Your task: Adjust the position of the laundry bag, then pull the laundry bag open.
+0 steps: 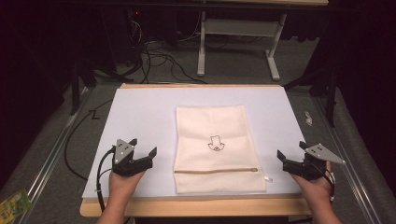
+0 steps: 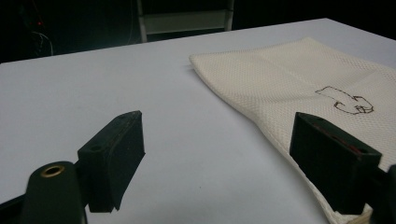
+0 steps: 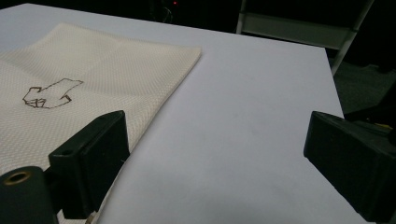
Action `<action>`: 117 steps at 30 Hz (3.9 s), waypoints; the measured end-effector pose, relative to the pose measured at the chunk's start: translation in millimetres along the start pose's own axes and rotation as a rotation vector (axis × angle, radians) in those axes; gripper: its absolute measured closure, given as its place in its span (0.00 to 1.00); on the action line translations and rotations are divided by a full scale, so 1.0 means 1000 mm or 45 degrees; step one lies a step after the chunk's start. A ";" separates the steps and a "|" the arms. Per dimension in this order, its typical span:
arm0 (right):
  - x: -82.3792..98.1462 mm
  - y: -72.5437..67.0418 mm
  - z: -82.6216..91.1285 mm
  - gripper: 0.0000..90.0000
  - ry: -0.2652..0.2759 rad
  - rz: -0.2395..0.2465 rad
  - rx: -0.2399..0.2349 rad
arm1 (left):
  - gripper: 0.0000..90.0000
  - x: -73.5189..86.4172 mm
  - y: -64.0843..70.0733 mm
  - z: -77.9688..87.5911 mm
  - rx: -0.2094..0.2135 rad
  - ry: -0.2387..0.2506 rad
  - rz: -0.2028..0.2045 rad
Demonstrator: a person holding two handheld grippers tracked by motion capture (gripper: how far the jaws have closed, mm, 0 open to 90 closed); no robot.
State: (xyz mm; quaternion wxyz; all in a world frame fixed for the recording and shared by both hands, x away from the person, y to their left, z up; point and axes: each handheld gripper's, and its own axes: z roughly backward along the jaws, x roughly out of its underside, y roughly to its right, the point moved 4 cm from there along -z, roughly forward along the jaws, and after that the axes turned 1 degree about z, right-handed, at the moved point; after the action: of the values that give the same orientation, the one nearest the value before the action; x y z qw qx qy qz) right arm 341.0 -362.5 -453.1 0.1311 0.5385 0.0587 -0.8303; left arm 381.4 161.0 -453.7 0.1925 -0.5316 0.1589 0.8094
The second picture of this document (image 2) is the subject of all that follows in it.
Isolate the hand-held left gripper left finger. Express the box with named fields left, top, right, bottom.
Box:
left=77, top=110, right=147, bottom=214

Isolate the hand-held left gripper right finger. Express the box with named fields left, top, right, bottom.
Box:
left=289, top=111, right=383, bottom=216

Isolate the cream waffle-weave towel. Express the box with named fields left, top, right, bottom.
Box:
left=189, top=36, right=396, bottom=224

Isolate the thin cable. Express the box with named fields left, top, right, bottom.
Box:
left=30, top=30, right=54, bottom=57

